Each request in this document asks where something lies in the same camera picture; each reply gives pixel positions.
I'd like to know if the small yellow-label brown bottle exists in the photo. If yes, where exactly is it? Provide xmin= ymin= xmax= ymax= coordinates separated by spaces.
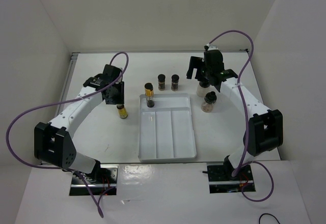
xmin=116 ymin=104 xmax=128 ymax=119

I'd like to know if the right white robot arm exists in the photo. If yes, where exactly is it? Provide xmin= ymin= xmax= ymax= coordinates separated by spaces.
xmin=186 ymin=44 xmax=283 ymax=180

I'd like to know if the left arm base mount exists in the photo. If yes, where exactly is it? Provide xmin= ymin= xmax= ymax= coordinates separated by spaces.
xmin=69 ymin=164 xmax=119 ymax=197

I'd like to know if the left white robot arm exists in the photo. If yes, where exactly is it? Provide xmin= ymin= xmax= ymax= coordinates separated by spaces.
xmin=34 ymin=65 xmax=124 ymax=183

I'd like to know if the black-cap spice jar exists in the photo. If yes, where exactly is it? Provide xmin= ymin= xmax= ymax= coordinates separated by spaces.
xmin=157 ymin=74 xmax=166 ymax=91
xmin=171 ymin=74 xmax=179 ymax=91

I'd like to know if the white divided organizer tray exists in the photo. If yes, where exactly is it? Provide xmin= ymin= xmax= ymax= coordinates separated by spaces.
xmin=138 ymin=93 xmax=197 ymax=163

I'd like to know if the black cable loop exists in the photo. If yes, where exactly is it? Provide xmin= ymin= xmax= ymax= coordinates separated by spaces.
xmin=259 ymin=213 xmax=280 ymax=224

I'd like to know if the purple cable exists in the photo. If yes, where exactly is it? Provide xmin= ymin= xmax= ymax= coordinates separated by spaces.
xmin=5 ymin=51 xmax=129 ymax=218
xmin=207 ymin=30 xmax=275 ymax=202

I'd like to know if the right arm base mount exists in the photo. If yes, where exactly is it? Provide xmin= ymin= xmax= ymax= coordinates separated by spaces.
xmin=202 ymin=163 xmax=256 ymax=194

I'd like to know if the tall yellow-label glass bottle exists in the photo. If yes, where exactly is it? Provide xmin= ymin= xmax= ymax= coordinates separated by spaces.
xmin=144 ymin=82 xmax=155 ymax=108

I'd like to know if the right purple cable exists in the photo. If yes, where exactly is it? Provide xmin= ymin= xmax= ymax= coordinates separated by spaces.
xmin=207 ymin=30 xmax=275 ymax=202

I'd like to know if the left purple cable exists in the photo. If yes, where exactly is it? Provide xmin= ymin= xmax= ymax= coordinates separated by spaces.
xmin=5 ymin=51 xmax=129 ymax=218

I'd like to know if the white-powder shaker bottle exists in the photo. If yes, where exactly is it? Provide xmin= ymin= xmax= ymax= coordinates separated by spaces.
xmin=196 ymin=81 xmax=210 ymax=97

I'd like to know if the brown-powder shaker bottle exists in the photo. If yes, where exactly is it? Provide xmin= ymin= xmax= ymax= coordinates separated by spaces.
xmin=201 ymin=91 xmax=217 ymax=113

